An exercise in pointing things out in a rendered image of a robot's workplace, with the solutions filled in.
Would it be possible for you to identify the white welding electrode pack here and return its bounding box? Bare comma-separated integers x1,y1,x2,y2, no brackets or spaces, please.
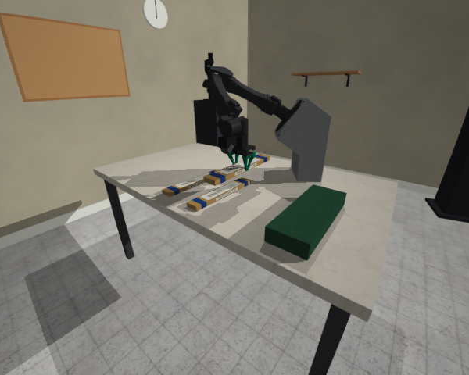
187,177,251,212
203,154,270,186

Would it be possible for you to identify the cream welding electrode pack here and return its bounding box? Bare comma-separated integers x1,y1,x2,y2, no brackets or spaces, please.
162,170,218,197

